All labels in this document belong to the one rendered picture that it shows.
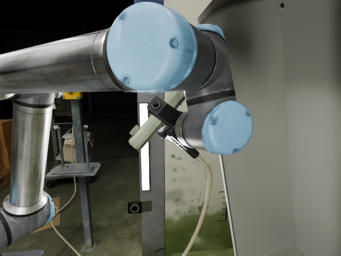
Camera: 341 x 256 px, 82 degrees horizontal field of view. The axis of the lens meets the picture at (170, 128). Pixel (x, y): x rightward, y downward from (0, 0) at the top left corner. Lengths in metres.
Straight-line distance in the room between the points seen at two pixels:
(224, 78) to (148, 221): 1.43
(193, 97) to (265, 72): 0.66
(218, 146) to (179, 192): 1.24
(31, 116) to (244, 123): 0.65
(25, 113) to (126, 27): 0.59
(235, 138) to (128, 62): 0.21
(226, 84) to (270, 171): 0.79
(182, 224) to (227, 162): 0.88
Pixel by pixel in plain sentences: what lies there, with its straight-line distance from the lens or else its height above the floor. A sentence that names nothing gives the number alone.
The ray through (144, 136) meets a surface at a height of 1.22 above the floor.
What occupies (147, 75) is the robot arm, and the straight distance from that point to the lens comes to 0.21.
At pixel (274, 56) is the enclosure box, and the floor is 1.50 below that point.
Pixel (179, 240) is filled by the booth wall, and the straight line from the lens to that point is 1.79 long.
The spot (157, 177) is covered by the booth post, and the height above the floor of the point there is 0.73.
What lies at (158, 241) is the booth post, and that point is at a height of 0.20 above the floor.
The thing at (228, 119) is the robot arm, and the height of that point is 1.32.
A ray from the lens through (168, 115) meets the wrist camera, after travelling 0.51.
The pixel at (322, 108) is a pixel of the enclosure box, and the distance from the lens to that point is 0.91.
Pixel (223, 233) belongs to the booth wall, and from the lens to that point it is 1.85.
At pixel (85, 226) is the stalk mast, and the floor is 0.22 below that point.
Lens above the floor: 1.37
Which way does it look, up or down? 11 degrees down
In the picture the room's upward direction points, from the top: straight up
